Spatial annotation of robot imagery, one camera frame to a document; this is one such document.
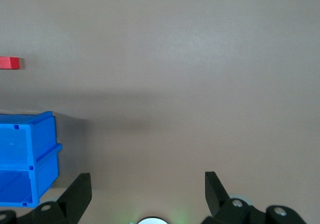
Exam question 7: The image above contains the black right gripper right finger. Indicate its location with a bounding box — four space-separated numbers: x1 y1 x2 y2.
201 171 309 224

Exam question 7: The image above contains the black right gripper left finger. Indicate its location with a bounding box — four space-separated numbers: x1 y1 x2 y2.
0 172 93 224

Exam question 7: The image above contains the red cube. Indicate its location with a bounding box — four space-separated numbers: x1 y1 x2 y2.
0 56 20 70

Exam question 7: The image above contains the blue plastic storage bin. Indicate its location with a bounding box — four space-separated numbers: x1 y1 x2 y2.
0 111 63 208

